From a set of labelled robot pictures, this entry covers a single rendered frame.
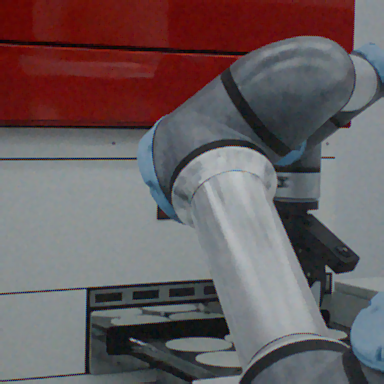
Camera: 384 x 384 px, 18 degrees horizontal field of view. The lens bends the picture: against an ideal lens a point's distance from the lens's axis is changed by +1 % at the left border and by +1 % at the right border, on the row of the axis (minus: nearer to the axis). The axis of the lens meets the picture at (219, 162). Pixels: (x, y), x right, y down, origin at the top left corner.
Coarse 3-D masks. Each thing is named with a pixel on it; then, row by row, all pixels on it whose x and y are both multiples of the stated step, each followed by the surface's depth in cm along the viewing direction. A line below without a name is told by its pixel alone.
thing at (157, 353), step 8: (128, 344) 181; (136, 344) 179; (144, 344) 177; (144, 352) 177; (152, 352) 174; (160, 352) 173; (168, 360) 170; (176, 360) 168; (184, 368) 165; (192, 368) 164; (200, 368) 162; (200, 376) 161; (208, 376) 160; (216, 376) 158
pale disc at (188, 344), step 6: (168, 342) 181; (174, 342) 181; (180, 342) 181; (186, 342) 181; (192, 342) 181; (198, 342) 181; (204, 342) 181; (210, 342) 181; (216, 342) 181; (222, 342) 181; (228, 342) 181; (174, 348) 176; (180, 348) 176; (186, 348) 176; (192, 348) 176; (198, 348) 176; (204, 348) 176; (210, 348) 176; (216, 348) 176; (222, 348) 176
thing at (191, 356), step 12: (180, 336) 185; (192, 336) 185; (204, 336) 185; (216, 336) 186; (348, 336) 189; (168, 348) 176; (228, 348) 177; (192, 360) 169; (216, 372) 162; (228, 372) 162; (240, 372) 162
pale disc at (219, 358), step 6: (204, 354) 173; (210, 354) 173; (216, 354) 173; (222, 354) 173; (228, 354) 173; (234, 354) 173; (198, 360) 169; (204, 360) 169; (210, 360) 169; (216, 360) 169; (222, 360) 169; (228, 360) 169; (234, 360) 169; (228, 366) 166; (234, 366) 166; (240, 366) 166
